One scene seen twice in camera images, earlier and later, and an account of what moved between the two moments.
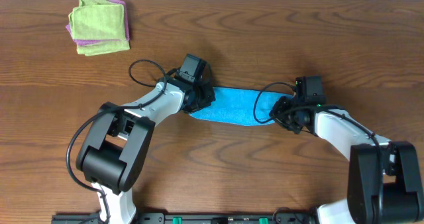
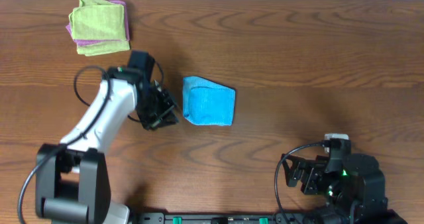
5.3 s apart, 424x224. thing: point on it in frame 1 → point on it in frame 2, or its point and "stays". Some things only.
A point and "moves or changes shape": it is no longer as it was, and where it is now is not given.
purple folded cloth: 81,42 stays
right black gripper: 277,112 → 313,168
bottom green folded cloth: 103,47 stays
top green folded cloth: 95,18 stays
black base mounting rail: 192,218 stays
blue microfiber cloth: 241,106 moves or changes shape
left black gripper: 205,96 → 160,108
